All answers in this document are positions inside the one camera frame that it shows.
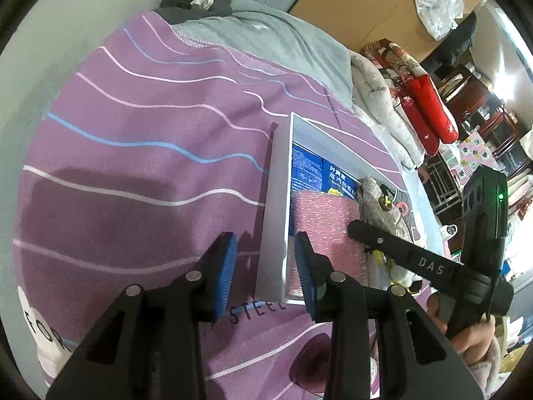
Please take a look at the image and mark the pink glitter sponge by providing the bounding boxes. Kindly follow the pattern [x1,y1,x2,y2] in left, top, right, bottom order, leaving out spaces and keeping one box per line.
[291,191,368,286]

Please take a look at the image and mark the beige checked cloth pouch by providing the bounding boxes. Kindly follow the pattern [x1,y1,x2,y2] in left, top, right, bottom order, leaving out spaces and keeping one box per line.
[358,177,413,243]

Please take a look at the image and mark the blue pouch with back text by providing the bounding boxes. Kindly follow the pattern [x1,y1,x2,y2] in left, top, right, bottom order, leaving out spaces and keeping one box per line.
[291,144,323,192]

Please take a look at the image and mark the white plush dog toy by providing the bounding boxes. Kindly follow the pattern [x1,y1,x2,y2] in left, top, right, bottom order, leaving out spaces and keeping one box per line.
[366,250,423,295]

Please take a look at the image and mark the green plaid cloth pouch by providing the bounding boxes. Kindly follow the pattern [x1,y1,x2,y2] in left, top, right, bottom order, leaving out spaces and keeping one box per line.
[393,190,421,243]

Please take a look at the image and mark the blue pouch with corgi picture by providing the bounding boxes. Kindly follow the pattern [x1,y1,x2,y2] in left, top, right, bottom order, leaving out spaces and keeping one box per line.
[321,161,359,200]

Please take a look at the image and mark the person right hand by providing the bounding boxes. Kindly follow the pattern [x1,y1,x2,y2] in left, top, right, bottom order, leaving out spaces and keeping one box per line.
[426,293,495,365]

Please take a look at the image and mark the white shallow box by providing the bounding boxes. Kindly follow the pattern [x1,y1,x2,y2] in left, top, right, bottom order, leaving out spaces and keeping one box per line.
[255,113,427,305]

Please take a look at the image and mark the patterned gift box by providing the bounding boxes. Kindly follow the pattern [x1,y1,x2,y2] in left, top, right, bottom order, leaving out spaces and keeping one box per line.
[446,132,500,190]

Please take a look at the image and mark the purple striped blanket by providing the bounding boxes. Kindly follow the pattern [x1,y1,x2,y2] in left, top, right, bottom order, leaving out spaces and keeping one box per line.
[14,12,401,399]

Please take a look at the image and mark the red folded quilt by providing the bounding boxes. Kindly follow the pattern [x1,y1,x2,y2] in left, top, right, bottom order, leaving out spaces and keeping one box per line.
[362,39,459,157]

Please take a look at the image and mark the beige folded quilt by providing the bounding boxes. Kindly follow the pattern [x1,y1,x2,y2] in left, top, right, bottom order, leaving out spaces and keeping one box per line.
[350,52,425,169]

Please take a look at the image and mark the grey bed sheet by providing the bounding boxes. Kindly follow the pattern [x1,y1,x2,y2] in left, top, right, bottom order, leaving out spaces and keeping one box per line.
[155,0,353,109]

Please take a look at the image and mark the white plastic bag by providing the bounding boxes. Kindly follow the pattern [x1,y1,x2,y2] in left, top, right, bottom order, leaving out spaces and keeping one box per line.
[415,0,464,41]

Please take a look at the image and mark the dark crumpled clothes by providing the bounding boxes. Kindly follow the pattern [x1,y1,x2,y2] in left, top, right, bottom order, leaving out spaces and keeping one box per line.
[158,0,232,19]

